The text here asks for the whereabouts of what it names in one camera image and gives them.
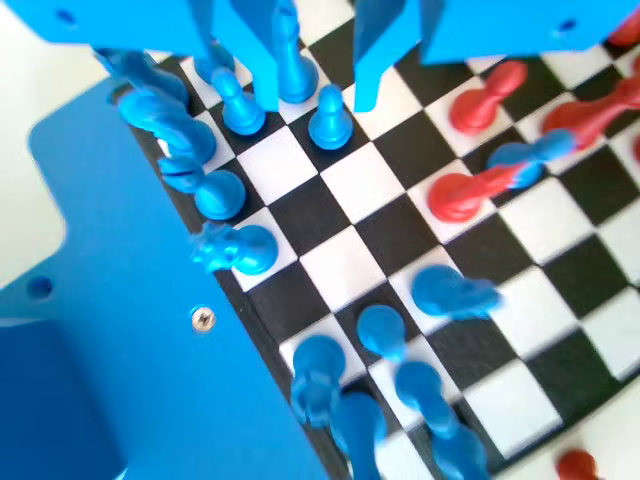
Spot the blue chess bishop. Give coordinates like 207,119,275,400
272,0,320,105
158,155,247,221

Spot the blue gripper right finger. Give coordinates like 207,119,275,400
352,0,626,113

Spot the red chess pawn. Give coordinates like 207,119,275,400
557,449,599,480
448,59,529,135

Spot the black and white chessboard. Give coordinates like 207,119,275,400
94,0,640,480

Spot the blue chess king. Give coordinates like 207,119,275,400
329,391,390,480

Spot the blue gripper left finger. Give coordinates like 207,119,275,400
9,0,279,112

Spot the blue chess queen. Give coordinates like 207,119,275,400
191,222,279,276

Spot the silver screw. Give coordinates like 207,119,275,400
192,307,217,332

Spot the blue flat base plate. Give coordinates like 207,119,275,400
0,74,334,480

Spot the red chess queen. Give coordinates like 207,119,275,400
607,9,640,49

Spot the blue chess rook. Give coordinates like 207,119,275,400
290,333,347,429
94,47,191,109

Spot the blue chess pawn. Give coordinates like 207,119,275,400
393,360,461,441
356,303,408,364
430,423,490,480
307,83,355,152
487,128,576,190
212,67,267,137

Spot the blue chess knight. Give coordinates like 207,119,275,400
411,264,503,321
118,89,217,166

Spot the red chess bishop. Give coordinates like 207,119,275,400
542,74,640,151

